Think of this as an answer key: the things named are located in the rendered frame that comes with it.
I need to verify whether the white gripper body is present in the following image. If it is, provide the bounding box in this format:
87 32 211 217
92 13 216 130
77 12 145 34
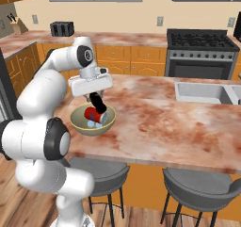
68 73 114 98

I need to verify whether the olive green bowl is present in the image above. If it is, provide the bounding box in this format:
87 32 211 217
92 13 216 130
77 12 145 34
69 103 118 138

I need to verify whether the dark steel fridge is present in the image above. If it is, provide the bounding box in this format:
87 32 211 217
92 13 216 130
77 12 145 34
0 47 20 122

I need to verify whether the red soda can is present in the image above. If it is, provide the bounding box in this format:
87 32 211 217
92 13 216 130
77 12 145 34
83 106 108 124

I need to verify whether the orange base cupboard run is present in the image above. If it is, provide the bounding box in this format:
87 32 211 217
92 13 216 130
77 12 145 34
36 41 168 78
231 49 241 82
4 43 41 99

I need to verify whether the black toaster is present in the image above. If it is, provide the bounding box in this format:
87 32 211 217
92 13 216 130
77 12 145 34
49 21 75 38

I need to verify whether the grey bar stool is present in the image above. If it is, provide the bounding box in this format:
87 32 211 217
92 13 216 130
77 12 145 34
67 156 132 227
160 167 241 227

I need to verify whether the wooden knife block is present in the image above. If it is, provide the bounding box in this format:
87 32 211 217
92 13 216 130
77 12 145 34
6 12 29 36

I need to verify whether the grey double sink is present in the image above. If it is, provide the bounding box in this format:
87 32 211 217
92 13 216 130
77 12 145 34
173 81 241 105

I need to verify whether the orange island cupboard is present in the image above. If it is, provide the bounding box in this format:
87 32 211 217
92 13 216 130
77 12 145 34
84 162 241 223

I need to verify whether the black and steel range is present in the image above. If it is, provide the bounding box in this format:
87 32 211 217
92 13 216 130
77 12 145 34
164 28 241 81

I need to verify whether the black coffee machine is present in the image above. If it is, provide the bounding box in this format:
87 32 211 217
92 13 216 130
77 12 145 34
233 11 241 43

